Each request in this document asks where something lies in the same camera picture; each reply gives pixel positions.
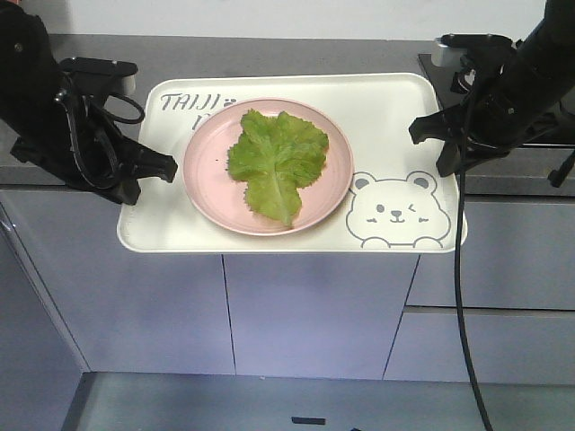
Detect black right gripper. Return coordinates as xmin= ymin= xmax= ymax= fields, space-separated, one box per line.
xmin=408 ymin=57 xmax=561 ymax=177

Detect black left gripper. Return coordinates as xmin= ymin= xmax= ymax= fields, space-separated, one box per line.
xmin=9 ymin=87 xmax=178 ymax=206

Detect cream bear serving tray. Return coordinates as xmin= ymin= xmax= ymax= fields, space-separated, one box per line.
xmin=117 ymin=73 xmax=466 ymax=253

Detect pink round plate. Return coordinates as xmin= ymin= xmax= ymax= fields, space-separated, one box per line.
xmin=183 ymin=98 xmax=354 ymax=236

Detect green lettuce leaf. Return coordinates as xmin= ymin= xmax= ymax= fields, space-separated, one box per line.
xmin=227 ymin=109 xmax=329 ymax=227

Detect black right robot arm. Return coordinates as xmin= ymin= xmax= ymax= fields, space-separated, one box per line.
xmin=409 ymin=1 xmax=574 ymax=177

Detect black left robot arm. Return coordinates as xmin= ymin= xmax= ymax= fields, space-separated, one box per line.
xmin=1 ymin=1 xmax=178 ymax=206

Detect black glass cooktop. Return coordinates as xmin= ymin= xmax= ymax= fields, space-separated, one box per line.
xmin=418 ymin=53 xmax=574 ymax=148

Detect grey lower cabinet doors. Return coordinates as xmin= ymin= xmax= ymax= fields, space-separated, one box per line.
xmin=1 ymin=189 xmax=574 ymax=384

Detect black floor tape strip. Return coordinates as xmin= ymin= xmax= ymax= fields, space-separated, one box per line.
xmin=291 ymin=417 xmax=326 ymax=426

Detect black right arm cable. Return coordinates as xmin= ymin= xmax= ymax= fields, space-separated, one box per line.
xmin=452 ymin=71 xmax=495 ymax=431

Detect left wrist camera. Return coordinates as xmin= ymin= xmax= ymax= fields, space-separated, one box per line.
xmin=59 ymin=57 xmax=138 ymax=95

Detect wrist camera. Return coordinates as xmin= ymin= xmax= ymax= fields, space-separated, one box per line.
xmin=59 ymin=57 xmax=138 ymax=95
xmin=431 ymin=33 xmax=514 ymax=67

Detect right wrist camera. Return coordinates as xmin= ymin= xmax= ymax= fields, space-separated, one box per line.
xmin=431 ymin=33 xmax=514 ymax=67

